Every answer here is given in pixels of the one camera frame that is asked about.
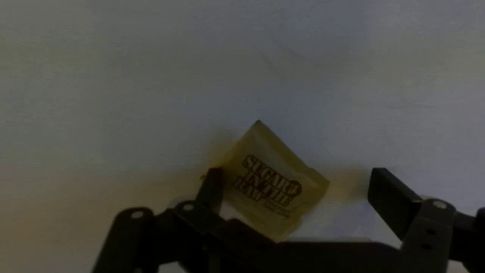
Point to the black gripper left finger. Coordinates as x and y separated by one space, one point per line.
211 187

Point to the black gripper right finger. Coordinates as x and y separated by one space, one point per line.
392 202

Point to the small tan printed packet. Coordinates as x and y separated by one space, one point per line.
275 182

